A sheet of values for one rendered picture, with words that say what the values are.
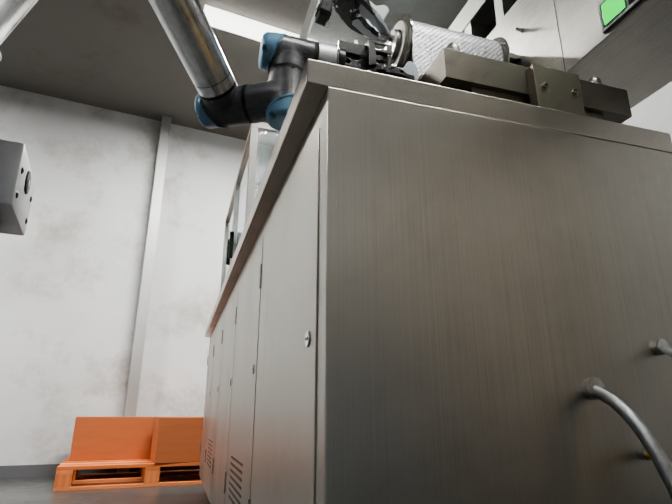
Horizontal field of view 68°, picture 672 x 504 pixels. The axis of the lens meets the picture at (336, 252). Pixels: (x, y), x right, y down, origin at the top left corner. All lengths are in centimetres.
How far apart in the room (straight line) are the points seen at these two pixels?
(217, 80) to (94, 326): 357
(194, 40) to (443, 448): 75
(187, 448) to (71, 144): 275
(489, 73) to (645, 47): 40
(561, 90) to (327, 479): 76
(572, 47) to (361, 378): 91
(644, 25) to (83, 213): 416
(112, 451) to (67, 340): 100
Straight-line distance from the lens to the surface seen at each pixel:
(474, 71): 95
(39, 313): 444
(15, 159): 79
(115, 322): 441
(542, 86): 99
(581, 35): 126
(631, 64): 130
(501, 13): 158
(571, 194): 85
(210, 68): 98
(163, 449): 352
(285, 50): 104
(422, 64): 119
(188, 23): 94
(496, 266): 72
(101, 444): 388
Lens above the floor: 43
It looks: 18 degrees up
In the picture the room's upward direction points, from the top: straight up
